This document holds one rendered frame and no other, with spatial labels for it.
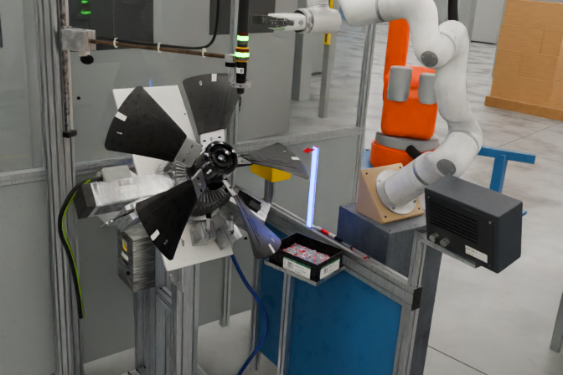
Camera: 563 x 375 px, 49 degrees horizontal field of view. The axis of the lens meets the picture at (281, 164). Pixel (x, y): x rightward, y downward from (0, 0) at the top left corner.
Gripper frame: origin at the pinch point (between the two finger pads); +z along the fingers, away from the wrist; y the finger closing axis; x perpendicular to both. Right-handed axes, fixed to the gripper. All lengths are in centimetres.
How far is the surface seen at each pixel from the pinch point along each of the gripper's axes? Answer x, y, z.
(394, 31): -34, 236, -314
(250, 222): -62, -18, 13
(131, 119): -31, 10, 41
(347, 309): -103, -25, -28
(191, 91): -26.6, 21.2, 13.8
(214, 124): -35.2, 7.3, 12.2
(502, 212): -41, -83, -24
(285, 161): -48.4, -4.6, -10.0
